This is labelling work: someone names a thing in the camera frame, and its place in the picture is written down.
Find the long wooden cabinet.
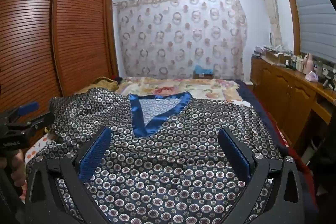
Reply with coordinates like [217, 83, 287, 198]
[251, 55, 336, 146]

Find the person's left hand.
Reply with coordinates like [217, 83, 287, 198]
[0, 148, 26, 189]

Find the small black tripod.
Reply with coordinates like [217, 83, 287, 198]
[322, 69, 336, 89]

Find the floral bed sheet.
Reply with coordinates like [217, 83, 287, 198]
[24, 76, 240, 182]

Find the cardboard box of clutter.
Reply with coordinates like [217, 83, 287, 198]
[264, 46, 289, 65]

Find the navy circle-patterned satin shirt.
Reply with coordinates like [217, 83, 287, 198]
[26, 89, 284, 224]

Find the brown slatted wooden wardrobe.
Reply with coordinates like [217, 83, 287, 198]
[0, 0, 119, 114]

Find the small brown box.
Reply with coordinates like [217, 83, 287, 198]
[193, 70, 214, 80]

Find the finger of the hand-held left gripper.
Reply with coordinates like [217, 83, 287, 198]
[0, 101, 40, 123]
[22, 111, 55, 133]

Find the yellow-green crumpled cloth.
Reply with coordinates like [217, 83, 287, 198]
[91, 76, 120, 91]

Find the pink bottle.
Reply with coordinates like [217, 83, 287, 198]
[304, 53, 314, 75]

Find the tied pale lace curtain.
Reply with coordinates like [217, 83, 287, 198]
[255, 0, 282, 47]

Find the cluster of toiletry bottles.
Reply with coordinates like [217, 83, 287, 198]
[285, 55, 305, 72]

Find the pink crinkled packet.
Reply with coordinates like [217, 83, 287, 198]
[305, 71, 319, 82]

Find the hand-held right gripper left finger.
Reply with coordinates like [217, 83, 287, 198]
[24, 126, 113, 224]

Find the navy and red blanket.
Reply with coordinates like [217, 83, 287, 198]
[235, 79, 315, 224]

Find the floral ring-patterned curtain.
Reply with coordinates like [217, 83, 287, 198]
[114, 0, 248, 81]

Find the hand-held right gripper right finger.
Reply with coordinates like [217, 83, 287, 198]
[218, 127, 306, 224]

